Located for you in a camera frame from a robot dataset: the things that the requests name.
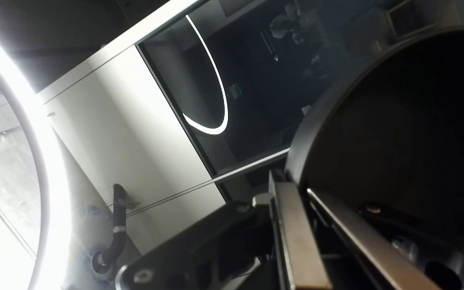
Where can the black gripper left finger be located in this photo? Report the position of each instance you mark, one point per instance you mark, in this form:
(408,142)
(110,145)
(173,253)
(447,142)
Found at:
(302,256)

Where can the black door handle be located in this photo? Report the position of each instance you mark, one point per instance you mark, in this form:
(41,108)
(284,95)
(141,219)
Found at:
(107,258)

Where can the black bowl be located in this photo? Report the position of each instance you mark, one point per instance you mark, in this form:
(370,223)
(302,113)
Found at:
(392,132)

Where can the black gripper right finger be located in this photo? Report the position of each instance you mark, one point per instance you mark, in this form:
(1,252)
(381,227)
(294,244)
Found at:
(387,260)

